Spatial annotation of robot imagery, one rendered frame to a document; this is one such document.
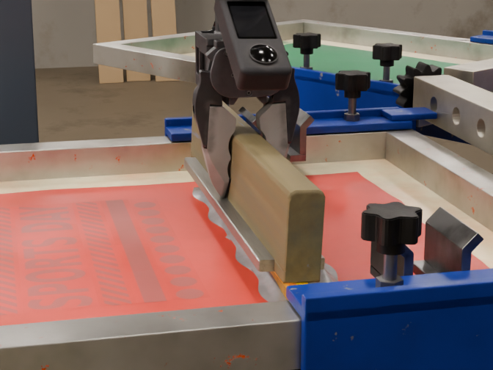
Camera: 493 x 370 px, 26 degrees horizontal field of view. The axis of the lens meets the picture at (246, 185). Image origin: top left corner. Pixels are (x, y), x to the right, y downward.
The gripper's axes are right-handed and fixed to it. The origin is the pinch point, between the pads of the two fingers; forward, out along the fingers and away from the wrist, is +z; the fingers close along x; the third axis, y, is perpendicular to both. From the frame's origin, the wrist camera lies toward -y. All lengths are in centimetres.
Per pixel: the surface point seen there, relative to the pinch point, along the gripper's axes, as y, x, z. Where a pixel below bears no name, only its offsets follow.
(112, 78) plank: 625, -54, 101
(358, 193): 11.3, -15.3, 5.0
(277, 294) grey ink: -16.6, 1.3, 4.6
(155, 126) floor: 481, -62, 103
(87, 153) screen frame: 25.2, 12.9, 2.4
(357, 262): -10.0, -7.9, 4.9
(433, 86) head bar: 27.2, -30.4, -3.3
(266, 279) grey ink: -13.1, 1.3, 4.6
